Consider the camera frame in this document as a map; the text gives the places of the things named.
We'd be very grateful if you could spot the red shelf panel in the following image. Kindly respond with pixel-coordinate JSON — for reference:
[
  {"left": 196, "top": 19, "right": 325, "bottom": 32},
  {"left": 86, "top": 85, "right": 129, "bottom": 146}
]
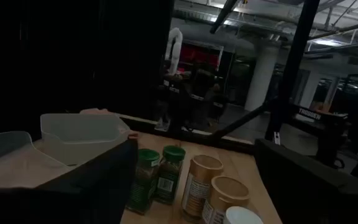
[{"left": 178, "top": 43, "right": 224, "bottom": 73}]

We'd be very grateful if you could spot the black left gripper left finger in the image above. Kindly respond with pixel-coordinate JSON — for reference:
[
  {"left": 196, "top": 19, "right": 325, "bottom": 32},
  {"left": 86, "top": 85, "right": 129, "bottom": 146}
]
[{"left": 0, "top": 139, "right": 139, "bottom": 224}]

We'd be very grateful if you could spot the green-lid spice jar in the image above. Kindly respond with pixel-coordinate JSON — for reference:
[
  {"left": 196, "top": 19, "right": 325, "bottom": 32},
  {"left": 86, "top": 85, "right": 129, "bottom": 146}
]
[
  {"left": 154, "top": 145, "right": 186, "bottom": 205},
  {"left": 126, "top": 148, "right": 161, "bottom": 215}
]

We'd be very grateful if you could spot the white-lid spice jar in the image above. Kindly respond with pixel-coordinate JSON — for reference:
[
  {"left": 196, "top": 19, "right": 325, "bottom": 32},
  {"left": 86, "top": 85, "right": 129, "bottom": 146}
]
[{"left": 223, "top": 206, "right": 264, "bottom": 224}]

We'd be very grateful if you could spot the white plastic bin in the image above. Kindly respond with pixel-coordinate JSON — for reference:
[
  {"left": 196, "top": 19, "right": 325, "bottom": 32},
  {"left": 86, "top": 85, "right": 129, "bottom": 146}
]
[{"left": 40, "top": 112, "right": 131, "bottom": 166}]

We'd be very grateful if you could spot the black table edge rail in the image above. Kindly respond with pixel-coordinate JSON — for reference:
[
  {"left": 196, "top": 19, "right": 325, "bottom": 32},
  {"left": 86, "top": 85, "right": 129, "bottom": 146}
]
[{"left": 116, "top": 113, "right": 256, "bottom": 156}]

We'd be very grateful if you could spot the black Trossen-lettered beam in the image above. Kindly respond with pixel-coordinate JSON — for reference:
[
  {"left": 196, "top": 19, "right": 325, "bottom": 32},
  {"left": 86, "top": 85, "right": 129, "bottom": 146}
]
[{"left": 286, "top": 104, "right": 349, "bottom": 125}]

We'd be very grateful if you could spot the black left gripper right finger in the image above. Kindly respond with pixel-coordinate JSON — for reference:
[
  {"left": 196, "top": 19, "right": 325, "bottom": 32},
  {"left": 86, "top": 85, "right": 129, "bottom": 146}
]
[{"left": 254, "top": 139, "right": 358, "bottom": 224}]

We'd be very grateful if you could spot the black overhead bar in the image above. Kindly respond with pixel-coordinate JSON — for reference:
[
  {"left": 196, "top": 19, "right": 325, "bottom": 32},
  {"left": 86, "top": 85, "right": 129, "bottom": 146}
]
[{"left": 209, "top": 0, "right": 239, "bottom": 34}]

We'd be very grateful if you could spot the white padded pipe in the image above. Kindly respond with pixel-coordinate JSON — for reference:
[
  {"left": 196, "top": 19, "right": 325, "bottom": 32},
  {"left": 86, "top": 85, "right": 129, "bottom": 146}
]
[{"left": 165, "top": 27, "right": 183, "bottom": 76}]

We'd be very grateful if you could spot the black curtain panel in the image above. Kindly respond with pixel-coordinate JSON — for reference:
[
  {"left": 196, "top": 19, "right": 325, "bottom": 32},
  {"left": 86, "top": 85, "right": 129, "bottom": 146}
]
[{"left": 0, "top": 0, "right": 175, "bottom": 138}]

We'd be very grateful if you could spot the black diagonal frame brace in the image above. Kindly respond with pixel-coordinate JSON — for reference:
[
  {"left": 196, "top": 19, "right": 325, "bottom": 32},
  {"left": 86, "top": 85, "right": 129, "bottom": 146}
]
[{"left": 209, "top": 101, "right": 275, "bottom": 142}]

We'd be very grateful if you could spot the black station frame post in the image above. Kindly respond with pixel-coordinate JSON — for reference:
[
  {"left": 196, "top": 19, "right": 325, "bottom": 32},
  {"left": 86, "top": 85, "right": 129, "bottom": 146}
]
[{"left": 264, "top": 0, "right": 321, "bottom": 146}]

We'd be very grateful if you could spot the clear plastic bin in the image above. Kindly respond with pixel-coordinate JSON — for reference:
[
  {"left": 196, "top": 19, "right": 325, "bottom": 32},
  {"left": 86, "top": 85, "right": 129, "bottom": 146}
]
[{"left": 0, "top": 130, "right": 77, "bottom": 189}]

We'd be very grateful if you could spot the white building column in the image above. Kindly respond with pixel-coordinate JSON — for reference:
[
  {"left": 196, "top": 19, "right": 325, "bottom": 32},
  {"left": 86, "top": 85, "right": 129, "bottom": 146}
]
[{"left": 244, "top": 39, "right": 281, "bottom": 112}]

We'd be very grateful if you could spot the gold-lid furikake seasoning jar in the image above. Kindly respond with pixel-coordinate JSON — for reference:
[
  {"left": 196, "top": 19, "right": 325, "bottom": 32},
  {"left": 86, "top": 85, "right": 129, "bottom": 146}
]
[
  {"left": 202, "top": 175, "right": 250, "bottom": 224},
  {"left": 181, "top": 154, "right": 224, "bottom": 222}
]

